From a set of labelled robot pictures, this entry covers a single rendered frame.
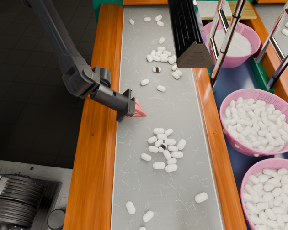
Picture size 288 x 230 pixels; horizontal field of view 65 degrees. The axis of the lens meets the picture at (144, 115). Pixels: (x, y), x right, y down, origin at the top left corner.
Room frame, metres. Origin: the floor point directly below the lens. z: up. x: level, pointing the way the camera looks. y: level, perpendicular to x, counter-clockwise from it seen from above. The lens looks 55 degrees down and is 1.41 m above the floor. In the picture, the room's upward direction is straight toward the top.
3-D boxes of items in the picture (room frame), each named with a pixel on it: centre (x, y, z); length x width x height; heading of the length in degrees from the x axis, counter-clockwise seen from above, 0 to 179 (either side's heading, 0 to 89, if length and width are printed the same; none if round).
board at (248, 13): (1.09, -0.38, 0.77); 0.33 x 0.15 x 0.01; 91
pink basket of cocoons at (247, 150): (0.43, -0.40, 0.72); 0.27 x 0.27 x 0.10
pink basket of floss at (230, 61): (0.87, -0.39, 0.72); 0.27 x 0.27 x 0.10
